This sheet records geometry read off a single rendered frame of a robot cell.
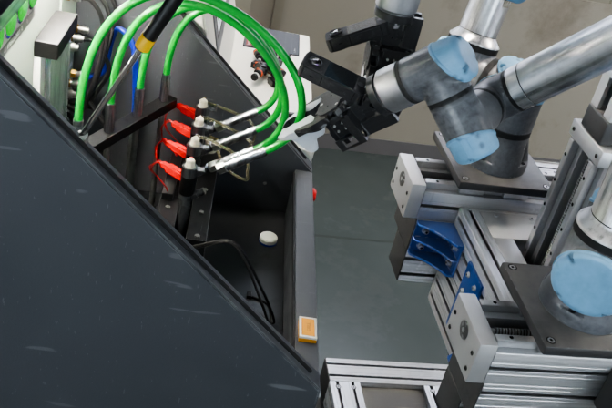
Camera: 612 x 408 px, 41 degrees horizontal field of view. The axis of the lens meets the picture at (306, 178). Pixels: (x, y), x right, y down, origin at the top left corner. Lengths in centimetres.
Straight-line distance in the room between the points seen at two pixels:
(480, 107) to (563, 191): 48
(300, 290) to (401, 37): 49
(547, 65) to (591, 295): 36
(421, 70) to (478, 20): 57
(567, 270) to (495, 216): 62
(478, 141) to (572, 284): 25
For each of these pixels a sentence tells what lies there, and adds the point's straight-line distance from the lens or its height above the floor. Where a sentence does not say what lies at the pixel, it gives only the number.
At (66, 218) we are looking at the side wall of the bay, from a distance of 114.
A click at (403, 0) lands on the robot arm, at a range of 143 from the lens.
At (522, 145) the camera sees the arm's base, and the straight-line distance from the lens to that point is 184.
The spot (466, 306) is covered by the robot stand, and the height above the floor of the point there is 99.
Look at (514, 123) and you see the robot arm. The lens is 180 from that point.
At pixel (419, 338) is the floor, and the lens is 296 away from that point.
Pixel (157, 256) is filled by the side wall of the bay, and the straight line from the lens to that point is 115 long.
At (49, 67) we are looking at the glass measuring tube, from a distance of 145.
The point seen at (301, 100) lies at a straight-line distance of 139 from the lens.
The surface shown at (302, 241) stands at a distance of 160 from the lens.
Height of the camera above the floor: 187
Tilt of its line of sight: 31 degrees down
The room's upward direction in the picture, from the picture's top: 13 degrees clockwise
